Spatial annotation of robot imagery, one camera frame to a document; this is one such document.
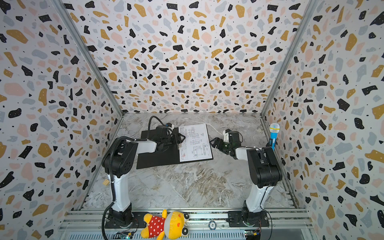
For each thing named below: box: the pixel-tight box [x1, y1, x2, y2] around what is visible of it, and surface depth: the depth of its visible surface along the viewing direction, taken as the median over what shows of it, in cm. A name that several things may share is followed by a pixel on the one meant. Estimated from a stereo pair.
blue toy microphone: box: [269, 123, 281, 151], surface depth 81 cm
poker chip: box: [208, 221, 217, 231], surface depth 74 cm
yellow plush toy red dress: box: [140, 209, 190, 240], surface depth 68 cm
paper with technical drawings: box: [178, 124, 213, 162], surface depth 105 cm
